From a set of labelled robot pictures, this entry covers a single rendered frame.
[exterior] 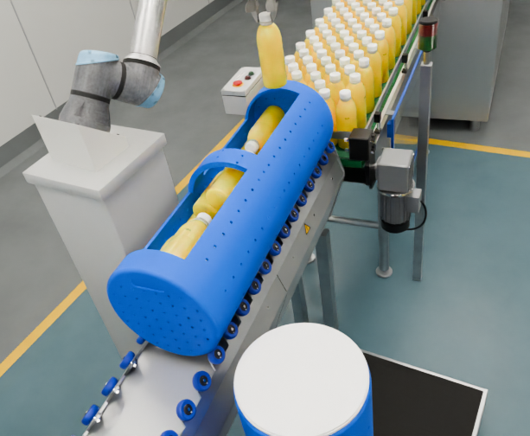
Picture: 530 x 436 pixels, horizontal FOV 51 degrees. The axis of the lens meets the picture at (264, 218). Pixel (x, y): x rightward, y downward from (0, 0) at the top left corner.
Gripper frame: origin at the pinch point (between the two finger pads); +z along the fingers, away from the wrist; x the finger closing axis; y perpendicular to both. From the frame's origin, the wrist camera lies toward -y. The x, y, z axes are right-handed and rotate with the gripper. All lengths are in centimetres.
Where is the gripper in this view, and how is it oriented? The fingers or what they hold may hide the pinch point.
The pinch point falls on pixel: (265, 16)
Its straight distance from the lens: 164.2
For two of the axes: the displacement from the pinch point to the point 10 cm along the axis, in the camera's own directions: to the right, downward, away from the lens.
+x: 9.1, 1.3, -4.0
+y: -4.0, 6.0, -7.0
